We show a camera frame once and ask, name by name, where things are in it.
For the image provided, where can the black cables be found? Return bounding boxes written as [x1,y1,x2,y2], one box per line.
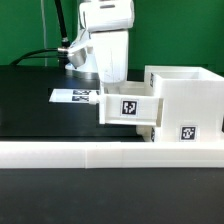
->
[9,0,72,66]

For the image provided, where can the white front drawer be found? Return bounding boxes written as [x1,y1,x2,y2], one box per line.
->
[136,126,155,142]

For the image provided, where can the white drawer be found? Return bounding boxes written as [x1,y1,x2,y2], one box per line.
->
[89,82,163,126]
[136,126,155,142]

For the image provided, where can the white L-shaped fence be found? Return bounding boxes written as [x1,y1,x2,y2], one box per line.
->
[0,141,224,169]

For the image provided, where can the white marker sheet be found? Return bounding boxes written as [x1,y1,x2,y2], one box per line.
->
[49,89,92,103]

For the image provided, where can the white drawer cabinet box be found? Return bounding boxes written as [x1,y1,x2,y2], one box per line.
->
[144,66,224,142]

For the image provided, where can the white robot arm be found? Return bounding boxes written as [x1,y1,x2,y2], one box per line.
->
[67,0,134,86]

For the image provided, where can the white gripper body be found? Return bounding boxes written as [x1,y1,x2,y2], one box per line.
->
[91,31,129,84]

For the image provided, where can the white thin cable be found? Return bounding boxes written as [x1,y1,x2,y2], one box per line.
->
[40,0,48,66]

